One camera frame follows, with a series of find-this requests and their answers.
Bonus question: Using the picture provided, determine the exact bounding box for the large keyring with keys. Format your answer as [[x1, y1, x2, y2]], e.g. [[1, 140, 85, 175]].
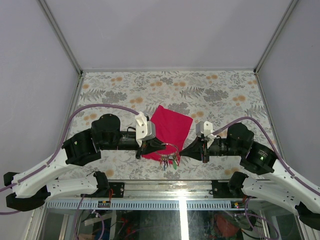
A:
[[155, 143, 180, 171]]

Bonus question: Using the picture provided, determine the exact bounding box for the pink folded cloth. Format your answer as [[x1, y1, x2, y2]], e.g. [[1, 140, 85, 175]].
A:
[[151, 105, 193, 151]]

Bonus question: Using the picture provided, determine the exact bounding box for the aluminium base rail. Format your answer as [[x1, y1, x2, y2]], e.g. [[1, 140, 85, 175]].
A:
[[45, 180, 246, 210]]

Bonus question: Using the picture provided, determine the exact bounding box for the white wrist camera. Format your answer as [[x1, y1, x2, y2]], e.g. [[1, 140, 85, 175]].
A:
[[134, 111, 156, 147], [195, 121, 216, 140]]

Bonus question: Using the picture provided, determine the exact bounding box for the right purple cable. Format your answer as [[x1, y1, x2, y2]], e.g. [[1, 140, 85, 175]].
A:
[[213, 116, 320, 240]]

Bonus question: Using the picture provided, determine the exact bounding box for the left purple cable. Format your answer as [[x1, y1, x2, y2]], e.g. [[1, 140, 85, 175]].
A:
[[0, 103, 138, 216]]

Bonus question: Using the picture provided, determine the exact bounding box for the purple cable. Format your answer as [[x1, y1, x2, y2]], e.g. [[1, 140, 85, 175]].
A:
[[213, 116, 320, 240], [0, 103, 138, 216]]

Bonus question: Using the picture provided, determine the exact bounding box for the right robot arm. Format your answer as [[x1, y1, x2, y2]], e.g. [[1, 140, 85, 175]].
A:
[[179, 119, 320, 230]]

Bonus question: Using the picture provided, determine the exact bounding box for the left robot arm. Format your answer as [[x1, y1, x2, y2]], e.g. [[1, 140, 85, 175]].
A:
[[3, 113, 166, 212]]

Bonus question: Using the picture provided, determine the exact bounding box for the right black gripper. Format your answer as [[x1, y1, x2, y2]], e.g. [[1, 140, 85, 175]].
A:
[[179, 134, 244, 163]]

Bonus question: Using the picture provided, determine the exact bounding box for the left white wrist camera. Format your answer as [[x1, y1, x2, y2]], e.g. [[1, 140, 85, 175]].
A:
[[134, 111, 156, 147]]

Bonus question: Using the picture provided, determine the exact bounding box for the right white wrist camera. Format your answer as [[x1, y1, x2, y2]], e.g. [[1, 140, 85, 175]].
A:
[[195, 121, 216, 140]]

